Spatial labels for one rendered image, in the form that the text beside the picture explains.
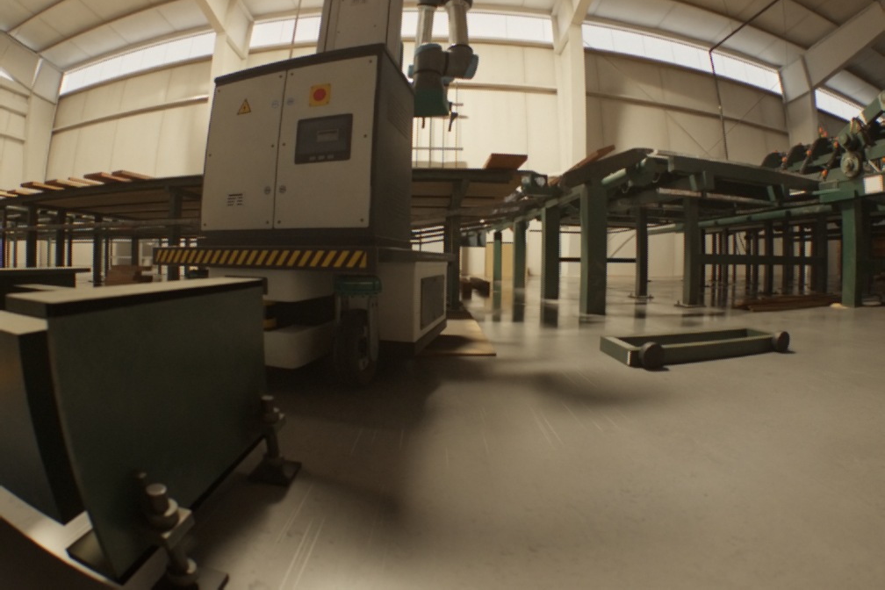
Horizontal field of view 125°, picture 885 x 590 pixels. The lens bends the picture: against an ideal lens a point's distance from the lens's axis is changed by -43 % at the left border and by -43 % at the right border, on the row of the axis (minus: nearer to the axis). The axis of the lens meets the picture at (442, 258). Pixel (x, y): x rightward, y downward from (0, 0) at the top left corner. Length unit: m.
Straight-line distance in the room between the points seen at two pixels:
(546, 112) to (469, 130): 1.82
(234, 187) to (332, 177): 0.30
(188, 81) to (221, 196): 10.40
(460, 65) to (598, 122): 8.17
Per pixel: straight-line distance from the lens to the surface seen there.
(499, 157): 2.17
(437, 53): 1.68
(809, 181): 3.91
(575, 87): 8.54
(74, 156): 14.09
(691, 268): 3.03
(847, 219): 3.56
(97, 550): 0.43
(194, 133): 10.75
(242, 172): 1.14
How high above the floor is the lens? 0.31
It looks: level
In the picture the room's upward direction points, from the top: 1 degrees clockwise
